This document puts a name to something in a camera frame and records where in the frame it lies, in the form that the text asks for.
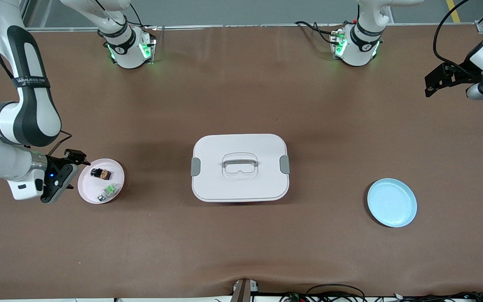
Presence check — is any black orange switch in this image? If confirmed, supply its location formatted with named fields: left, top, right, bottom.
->
left=91, top=167, right=113, bottom=181

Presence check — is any pink plate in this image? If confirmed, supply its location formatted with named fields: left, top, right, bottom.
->
left=77, top=158, right=125, bottom=205

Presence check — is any blue plate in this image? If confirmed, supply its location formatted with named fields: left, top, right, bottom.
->
left=367, top=178, right=418, bottom=228

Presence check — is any brown table mat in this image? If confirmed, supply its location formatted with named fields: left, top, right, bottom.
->
left=0, top=24, right=483, bottom=299

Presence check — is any white lidded storage box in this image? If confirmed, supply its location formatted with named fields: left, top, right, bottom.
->
left=190, top=133, right=291, bottom=203

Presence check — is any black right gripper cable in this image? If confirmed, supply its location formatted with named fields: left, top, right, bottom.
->
left=47, top=131, right=73, bottom=157

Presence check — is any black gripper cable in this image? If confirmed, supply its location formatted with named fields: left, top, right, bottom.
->
left=433, top=0, right=483, bottom=78
left=47, top=131, right=73, bottom=157

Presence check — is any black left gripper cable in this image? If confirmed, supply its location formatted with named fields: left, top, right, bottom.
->
left=433, top=0, right=483, bottom=78

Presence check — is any green switch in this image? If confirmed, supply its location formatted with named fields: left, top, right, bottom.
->
left=97, top=183, right=121, bottom=202

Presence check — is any black left arm base cable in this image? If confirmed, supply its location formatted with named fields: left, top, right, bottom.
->
left=295, top=21, right=342, bottom=44

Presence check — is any black arm base cable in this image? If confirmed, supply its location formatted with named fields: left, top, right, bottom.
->
left=295, top=21, right=342, bottom=44
left=129, top=3, right=157, bottom=44

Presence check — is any black right arm base cable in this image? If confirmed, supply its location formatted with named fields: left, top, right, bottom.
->
left=129, top=3, right=157, bottom=44

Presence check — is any grey box lid handle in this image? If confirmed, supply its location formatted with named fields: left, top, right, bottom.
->
left=222, top=154, right=259, bottom=169

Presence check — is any silver table edge rail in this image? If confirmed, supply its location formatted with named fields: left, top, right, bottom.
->
left=28, top=23, right=477, bottom=32

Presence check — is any grey mount post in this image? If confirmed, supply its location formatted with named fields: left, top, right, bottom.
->
left=230, top=279, right=260, bottom=302

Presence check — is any black cable bundle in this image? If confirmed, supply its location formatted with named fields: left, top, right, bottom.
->
left=392, top=291, right=483, bottom=302

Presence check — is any black looped cable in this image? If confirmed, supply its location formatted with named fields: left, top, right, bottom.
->
left=305, top=284, right=366, bottom=302

